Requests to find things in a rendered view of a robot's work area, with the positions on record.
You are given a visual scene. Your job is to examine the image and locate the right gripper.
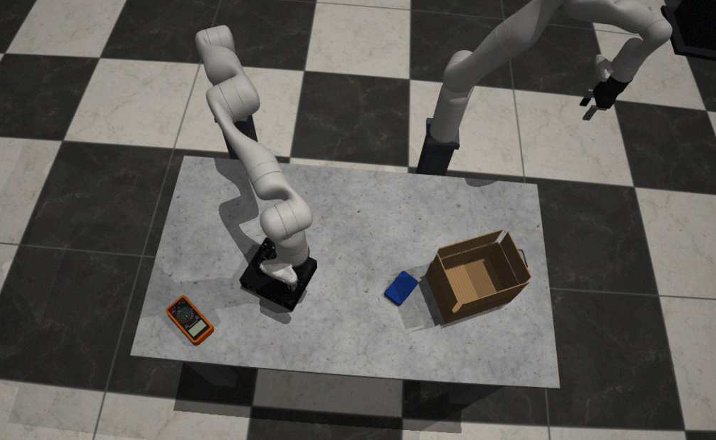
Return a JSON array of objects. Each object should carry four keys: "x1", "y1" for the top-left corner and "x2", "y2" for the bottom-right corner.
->
[{"x1": 260, "y1": 241, "x2": 311, "y2": 291}]

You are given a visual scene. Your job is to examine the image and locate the black lighting desk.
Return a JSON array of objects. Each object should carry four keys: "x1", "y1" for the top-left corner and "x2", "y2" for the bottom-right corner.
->
[{"x1": 239, "y1": 237, "x2": 317, "y2": 311}]

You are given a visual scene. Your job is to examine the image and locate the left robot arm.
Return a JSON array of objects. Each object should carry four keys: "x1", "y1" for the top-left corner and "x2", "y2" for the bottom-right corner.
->
[{"x1": 429, "y1": 0, "x2": 672, "y2": 143}]

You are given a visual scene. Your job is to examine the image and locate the orange digital multimeter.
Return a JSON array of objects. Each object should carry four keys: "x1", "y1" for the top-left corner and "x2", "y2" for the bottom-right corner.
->
[{"x1": 166, "y1": 296, "x2": 214, "y2": 345}]

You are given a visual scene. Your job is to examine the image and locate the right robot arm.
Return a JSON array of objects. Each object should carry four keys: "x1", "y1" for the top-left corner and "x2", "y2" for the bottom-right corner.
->
[{"x1": 195, "y1": 25, "x2": 313, "y2": 257}]

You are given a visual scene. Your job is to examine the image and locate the brown cardboard box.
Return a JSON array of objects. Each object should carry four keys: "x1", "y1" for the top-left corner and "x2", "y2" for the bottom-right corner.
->
[{"x1": 425, "y1": 229, "x2": 531, "y2": 324}]

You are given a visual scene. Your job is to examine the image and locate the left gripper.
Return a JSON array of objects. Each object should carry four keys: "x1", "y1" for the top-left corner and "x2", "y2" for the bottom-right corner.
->
[{"x1": 579, "y1": 54, "x2": 639, "y2": 121}]

